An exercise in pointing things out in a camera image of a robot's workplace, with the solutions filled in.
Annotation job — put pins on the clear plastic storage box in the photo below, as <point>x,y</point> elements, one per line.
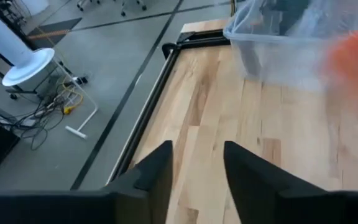
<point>278,56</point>

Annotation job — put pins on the dark floor mat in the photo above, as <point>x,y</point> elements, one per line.
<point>54,29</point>

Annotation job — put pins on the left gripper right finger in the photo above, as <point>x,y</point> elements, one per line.
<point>291,205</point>

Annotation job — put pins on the orange elastic bandage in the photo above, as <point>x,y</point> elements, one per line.
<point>356,62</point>

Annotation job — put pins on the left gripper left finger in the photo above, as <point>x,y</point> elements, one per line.
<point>73,208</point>

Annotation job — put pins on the white cylindrical column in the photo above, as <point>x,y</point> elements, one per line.
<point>11,53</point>

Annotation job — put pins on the white T-shaped pipe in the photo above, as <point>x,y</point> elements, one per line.
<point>87,118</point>

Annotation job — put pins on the office chair caster base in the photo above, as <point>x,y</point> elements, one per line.
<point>123,4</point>

